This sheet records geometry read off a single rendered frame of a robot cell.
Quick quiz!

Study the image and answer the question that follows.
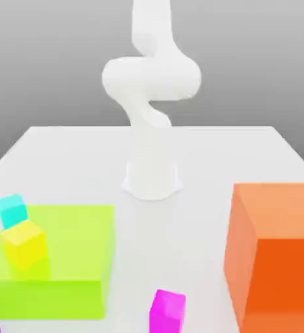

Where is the small magenta cube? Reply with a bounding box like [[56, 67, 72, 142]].
[[148, 289, 187, 333]]

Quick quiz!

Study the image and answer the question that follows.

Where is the small cyan cube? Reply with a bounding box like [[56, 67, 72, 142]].
[[0, 193, 29, 230]]

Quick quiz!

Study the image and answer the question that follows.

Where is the small yellow cube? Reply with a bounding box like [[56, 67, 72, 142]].
[[1, 219, 49, 271]]

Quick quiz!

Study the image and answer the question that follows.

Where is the large lime green box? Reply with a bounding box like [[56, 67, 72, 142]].
[[0, 204, 116, 320]]

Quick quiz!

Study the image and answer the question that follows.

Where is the large orange box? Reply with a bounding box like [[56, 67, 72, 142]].
[[223, 182, 304, 333]]

